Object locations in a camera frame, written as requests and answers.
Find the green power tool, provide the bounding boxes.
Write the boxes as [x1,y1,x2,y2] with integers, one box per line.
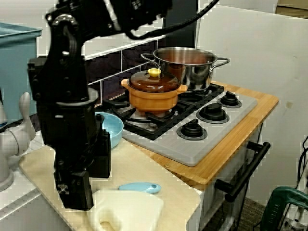
[260,186,308,231]

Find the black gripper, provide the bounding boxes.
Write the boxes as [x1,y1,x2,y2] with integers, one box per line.
[36,101,113,211]

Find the orange toy pot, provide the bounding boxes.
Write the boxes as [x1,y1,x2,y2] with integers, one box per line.
[120,78,188,114]

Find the white toy kitchen cabinet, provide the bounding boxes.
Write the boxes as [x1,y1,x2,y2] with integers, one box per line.
[186,120,265,231]

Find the cream cutting board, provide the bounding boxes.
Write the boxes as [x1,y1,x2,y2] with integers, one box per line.
[18,137,202,231]

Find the teal plastic box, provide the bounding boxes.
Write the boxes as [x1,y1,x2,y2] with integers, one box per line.
[0,22,44,126]

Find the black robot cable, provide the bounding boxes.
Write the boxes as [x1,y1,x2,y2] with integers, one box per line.
[125,0,220,40]

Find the brown lid with yellow knob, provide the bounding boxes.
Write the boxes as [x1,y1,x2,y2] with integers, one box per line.
[127,68,181,93]

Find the black stove knob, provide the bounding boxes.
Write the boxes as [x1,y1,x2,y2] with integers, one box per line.
[176,118,208,141]
[216,91,243,108]
[196,103,230,125]

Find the black oven door handle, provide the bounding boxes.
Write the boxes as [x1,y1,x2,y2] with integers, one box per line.
[215,141,271,203]

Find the black burner grate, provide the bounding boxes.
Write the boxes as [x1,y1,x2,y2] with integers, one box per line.
[178,83,225,107]
[103,95,191,141]

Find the cream plastic jug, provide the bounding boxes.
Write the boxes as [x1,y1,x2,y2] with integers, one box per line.
[87,188,165,231]

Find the white toy sink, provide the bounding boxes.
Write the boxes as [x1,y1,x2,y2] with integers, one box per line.
[0,134,71,231]

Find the dark tile backsplash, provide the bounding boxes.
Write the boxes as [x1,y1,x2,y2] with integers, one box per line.
[81,36,167,109]

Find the stainless steel pot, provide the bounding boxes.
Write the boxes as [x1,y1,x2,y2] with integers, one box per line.
[141,47,231,92]

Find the knife with blue handle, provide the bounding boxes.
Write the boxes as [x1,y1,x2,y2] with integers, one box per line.
[118,182,162,194]

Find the light blue bowl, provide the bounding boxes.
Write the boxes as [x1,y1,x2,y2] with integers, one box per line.
[95,112,125,149]

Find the grey toy faucet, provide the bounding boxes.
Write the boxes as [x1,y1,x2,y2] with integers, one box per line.
[0,92,37,192]

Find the grey toy stove top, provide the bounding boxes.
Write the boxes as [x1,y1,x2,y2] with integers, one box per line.
[103,83,258,167]

